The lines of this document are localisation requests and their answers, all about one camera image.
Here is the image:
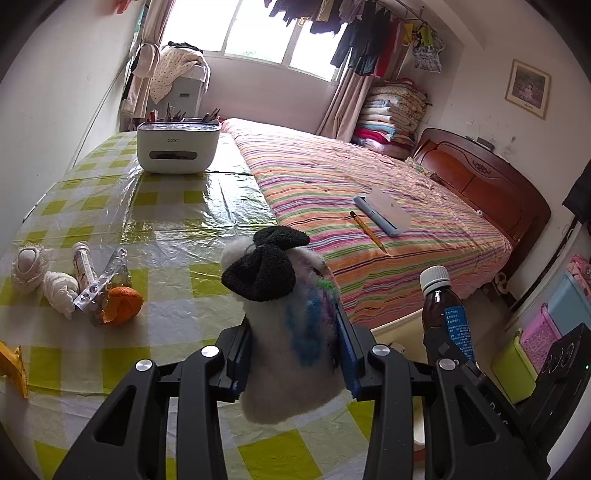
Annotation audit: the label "blue white pencil case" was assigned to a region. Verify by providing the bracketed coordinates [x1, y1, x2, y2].
[353, 187, 413, 238]

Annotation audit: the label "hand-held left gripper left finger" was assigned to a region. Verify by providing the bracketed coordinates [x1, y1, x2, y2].
[53, 325, 252, 480]

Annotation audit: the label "window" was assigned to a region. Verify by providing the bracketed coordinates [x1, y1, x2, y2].
[161, 0, 348, 82]

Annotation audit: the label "pink plastic basket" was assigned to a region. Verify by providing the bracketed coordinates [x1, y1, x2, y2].
[519, 303, 564, 373]

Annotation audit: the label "white appliance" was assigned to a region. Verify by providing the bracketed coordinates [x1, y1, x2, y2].
[173, 76, 209, 124]

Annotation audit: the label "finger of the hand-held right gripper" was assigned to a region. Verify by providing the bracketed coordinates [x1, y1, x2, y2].
[424, 325, 481, 384]

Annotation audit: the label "illustrated tube white cap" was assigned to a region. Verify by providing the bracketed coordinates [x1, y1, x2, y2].
[71, 241, 99, 292]

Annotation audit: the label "floral pillow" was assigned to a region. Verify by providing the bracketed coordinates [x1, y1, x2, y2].
[405, 157, 438, 179]

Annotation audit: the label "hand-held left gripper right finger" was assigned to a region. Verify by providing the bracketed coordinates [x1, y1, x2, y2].
[336, 302, 513, 480]

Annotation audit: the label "wooden bed headboard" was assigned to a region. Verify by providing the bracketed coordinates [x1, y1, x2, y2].
[411, 128, 553, 253]

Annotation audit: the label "clothes-draped white machine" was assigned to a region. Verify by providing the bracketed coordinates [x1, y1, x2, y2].
[150, 44, 212, 105]

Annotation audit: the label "stack of folded quilts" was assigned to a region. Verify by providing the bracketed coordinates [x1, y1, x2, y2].
[351, 78, 428, 161]

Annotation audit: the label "beige curtain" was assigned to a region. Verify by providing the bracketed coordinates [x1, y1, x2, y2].
[318, 69, 376, 140]
[141, 0, 175, 48]

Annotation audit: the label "light blue storage box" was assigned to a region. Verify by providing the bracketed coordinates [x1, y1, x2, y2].
[545, 270, 591, 339]

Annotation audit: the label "framed wall picture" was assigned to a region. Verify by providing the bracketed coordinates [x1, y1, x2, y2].
[505, 59, 552, 121]

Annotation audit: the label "brown bottle white cap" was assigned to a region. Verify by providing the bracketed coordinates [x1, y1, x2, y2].
[419, 266, 479, 366]

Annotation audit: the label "green storage box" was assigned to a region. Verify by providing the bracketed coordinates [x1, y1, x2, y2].
[491, 335, 549, 405]

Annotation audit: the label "dark hanging cloth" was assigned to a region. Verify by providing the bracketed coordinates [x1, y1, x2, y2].
[562, 159, 591, 228]

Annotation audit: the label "striped bed sheet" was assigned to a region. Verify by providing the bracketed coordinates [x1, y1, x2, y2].
[222, 117, 514, 327]

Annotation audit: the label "yellow pencil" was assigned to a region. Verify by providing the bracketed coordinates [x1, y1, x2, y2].
[349, 211, 389, 253]

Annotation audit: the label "bunch of dark pens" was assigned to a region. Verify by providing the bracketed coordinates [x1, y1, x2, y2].
[148, 104, 223, 126]

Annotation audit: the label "beige hanging garments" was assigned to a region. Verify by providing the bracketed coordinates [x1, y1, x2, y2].
[121, 41, 161, 117]

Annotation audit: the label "pink cloth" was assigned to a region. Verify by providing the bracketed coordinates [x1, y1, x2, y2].
[567, 255, 591, 297]

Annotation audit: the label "row of hanging clothes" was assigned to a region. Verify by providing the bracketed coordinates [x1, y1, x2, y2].
[263, 0, 450, 78]

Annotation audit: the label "silver blister pack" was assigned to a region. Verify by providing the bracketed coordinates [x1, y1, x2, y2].
[74, 248, 133, 325]

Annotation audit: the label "white fluffy toy black bow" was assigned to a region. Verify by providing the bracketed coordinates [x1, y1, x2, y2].
[221, 226, 348, 425]

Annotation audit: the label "orange peel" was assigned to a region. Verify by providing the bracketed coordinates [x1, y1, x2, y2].
[99, 286, 145, 328]

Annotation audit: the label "yellow plastic wrapper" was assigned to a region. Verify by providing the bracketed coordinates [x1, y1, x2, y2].
[0, 340, 30, 400]

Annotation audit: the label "white tissue box organizer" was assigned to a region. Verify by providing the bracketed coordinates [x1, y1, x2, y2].
[136, 117, 222, 175]

